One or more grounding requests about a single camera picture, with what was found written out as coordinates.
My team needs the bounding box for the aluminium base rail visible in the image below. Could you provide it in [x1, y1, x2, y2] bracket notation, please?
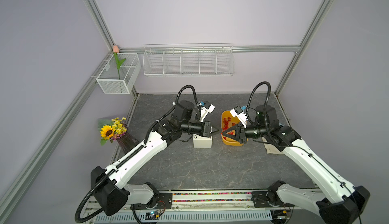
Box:
[100, 185, 325, 216]

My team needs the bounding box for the beige cloth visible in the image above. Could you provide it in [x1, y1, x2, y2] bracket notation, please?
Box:
[262, 138, 284, 155]

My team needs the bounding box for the small white mesh basket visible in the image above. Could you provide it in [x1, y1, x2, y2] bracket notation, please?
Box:
[96, 53, 141, 94]

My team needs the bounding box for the red sleeves pile in tray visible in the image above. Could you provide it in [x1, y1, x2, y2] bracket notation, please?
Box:
[222, 117, 236, 130]

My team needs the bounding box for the sunflower bouquet in vase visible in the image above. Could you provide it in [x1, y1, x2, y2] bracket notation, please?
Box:
[97, 117, 140, 154]

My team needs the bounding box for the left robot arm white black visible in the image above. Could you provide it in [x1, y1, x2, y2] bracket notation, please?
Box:
[75, 85, 220, 224]

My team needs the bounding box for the white box with screws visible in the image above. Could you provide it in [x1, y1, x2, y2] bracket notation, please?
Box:
[193, 134, 213, 149]

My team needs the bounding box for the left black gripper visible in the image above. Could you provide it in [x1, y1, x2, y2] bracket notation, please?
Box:
[181, 120, 222, 138]

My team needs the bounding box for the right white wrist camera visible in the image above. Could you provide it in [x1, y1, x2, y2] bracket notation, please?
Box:
[230, 106, 248, 128]

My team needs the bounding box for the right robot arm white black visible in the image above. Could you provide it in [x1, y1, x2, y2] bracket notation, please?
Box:
[222, 81, 370, 224]

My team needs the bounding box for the long white wire basket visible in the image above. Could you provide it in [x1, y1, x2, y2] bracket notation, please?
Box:
[143, 43, 235, 77]

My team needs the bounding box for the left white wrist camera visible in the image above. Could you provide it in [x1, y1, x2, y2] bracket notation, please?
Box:
[199, 101, 215, 122]

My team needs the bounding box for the yellow plastic tray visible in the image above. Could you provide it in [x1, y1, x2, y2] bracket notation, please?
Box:
[221, 111, 243, 147]

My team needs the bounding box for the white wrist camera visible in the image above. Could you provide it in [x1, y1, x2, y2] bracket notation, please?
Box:
[230, 106, 248, 128]
[199, 101, 215, 122]

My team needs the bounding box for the artificial pink tulip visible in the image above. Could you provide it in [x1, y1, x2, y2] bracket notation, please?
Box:
[112, 45, 126, 80]

